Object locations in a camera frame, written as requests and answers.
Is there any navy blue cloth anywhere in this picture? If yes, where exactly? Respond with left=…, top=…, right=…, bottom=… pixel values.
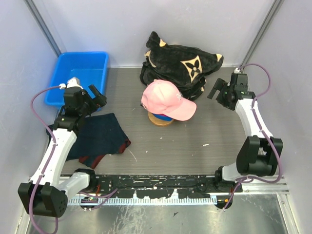
left=45, top=113, right=132, bottom=169

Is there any blue plastic bin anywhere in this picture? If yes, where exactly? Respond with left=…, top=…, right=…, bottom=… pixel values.
left=49, top=52, right=109, bottom=97

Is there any wooden hat stand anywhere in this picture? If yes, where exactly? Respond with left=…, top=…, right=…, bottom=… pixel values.
left=148, top=112, right=174, bottom=126

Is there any pink cap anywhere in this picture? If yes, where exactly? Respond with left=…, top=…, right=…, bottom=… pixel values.
left=141, top=79, right=197, bottom=121

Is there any blue cap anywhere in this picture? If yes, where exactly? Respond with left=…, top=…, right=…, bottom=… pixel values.
left=153, top=114, right=173, bottom=121

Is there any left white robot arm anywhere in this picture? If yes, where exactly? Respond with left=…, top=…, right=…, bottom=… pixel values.
left=18, top=84, right=106, bottom=218

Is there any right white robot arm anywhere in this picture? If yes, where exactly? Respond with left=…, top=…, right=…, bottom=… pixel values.
left=208, top=73, right=283, bottom=192

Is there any black patterned plush blanket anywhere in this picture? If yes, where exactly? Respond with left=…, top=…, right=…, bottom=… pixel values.
left=139, top=31, right=224, bottom=101

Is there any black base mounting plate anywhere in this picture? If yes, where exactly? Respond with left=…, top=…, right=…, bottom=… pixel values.
left=80, top=174, right=236, bottom=199

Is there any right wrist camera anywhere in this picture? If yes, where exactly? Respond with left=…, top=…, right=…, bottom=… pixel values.
left=233, top=67, right=244, bottom=75

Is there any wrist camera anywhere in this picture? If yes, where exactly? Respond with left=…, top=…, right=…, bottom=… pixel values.
left=233, top=67, right=244, bottom=75
left=59, top=77, right=83, bottom=90

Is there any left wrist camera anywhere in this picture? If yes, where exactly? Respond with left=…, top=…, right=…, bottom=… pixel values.
left=59, top=77, right=83, bottom=90

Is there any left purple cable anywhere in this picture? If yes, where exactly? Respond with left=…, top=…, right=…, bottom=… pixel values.
left=29, top=84, right=119, bottom=234

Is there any right aluminium frame post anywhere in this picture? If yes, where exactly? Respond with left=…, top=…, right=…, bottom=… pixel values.
left=240, top=0, right=284, bottom=67

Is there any aluminium frame post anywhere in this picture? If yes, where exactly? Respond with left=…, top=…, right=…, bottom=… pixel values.
left=24, top=0, right=61, bottom=57
left=240, top=0, right=284, bottom=67

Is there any left aluminium frame post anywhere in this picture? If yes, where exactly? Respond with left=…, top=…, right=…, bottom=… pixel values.
left=24, top=0, right=61, bottom=57

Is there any slotted cable duct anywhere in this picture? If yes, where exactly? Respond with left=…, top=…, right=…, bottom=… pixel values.
left=68, top=196, right=217, bottom=206

